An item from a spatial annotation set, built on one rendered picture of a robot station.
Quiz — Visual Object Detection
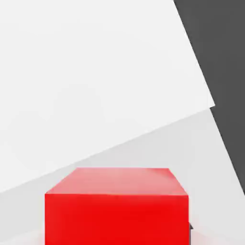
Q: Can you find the small red cube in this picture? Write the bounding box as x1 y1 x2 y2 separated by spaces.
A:
45 167 189 245

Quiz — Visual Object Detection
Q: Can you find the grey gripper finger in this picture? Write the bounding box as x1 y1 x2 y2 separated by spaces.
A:
189 222 207 245

